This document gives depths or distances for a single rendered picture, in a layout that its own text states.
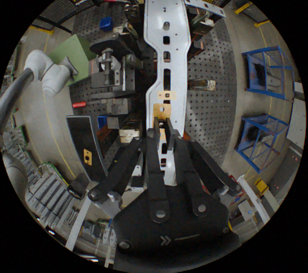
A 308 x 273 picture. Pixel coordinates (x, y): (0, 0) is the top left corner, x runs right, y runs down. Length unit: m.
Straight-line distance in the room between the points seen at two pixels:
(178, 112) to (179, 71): 0.19
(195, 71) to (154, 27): 0.46
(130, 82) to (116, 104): 0.15
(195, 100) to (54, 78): 1.01
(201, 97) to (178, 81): 0.42
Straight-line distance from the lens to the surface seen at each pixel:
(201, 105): 0.84
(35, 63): 0.73
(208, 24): 0.60
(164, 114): 0.20
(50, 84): 0.73
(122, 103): 0.38
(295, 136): 8.11
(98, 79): 0.33
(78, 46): 0.79
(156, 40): 0.49
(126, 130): 0.40
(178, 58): 0.47
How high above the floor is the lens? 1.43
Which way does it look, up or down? 72 degrees down
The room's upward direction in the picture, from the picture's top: 178 degrees counter-clockwise
